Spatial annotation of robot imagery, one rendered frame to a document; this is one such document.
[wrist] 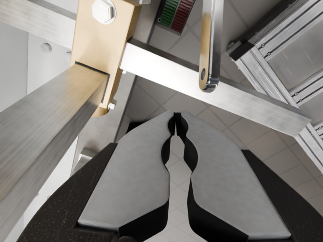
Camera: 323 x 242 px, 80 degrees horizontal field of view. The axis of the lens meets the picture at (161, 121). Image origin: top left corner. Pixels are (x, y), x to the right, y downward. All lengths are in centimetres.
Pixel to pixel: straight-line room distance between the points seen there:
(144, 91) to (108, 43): 94
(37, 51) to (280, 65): 87
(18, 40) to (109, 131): 25
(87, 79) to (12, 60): 31
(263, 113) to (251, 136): 113
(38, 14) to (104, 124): 25
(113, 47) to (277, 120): 21
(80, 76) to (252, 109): 20
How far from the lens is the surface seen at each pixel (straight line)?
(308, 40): 100
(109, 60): 22
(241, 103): 25
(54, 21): 24
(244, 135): 137
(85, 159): 47
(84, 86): 19
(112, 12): 21
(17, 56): 51
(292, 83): 104
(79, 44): 22
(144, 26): 35
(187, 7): 34
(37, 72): 54
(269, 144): 148
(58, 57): 50
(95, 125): 44
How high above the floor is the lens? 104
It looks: 58 degrees down
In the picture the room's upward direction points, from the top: 175 degrees counter-clockwise
